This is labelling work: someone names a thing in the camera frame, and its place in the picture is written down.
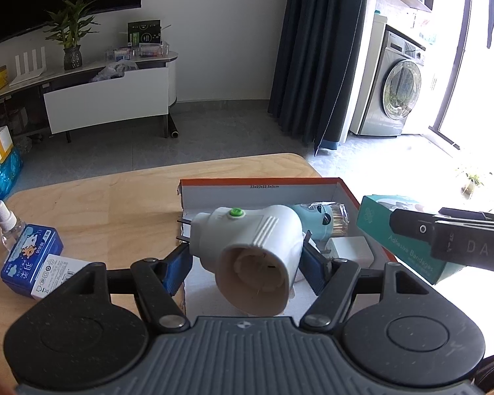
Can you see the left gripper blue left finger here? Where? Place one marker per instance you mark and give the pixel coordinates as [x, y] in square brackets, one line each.
[178, 265]

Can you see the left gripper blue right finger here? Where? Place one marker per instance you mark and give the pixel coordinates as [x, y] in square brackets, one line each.
[315, 267]

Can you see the white square charger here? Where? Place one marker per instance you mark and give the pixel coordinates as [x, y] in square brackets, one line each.
[353, 248]

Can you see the light blue toothpick holder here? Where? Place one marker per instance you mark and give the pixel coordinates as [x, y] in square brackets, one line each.
[324, 219]

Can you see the white plug-in vaporizer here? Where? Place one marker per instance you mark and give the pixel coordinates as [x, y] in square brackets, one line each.
[244, 261]

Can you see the teal bandage box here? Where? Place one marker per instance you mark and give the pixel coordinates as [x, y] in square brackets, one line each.
[374, 220]

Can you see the white cardboard box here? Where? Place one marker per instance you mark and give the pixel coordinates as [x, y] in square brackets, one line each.
[55, 271]

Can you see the blue floss pick box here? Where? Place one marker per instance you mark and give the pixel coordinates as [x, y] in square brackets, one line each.
[25, 260]

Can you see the clear liquid refill bottle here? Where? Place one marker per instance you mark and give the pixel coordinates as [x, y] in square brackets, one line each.
[11, 226]

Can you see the orange white cardboard tray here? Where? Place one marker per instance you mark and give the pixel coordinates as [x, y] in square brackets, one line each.
[204, 194]

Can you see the washing machine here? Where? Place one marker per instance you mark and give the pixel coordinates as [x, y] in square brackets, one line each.
[391, 82]

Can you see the white TV console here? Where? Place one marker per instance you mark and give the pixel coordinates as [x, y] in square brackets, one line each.
[72, 100]

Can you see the blue plastic bag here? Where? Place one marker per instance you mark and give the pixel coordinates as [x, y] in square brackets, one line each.
[9, 172]

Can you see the black green display box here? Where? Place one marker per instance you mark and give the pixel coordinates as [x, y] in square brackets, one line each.
[144, 32]

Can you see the white router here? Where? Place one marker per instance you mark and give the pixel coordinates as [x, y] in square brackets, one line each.
[29, 66]

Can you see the dark blue curtain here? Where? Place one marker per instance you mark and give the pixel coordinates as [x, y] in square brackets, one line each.
[316, 63]

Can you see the potted bamboo plant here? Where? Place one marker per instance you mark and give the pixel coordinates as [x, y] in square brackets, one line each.
[68, 26]

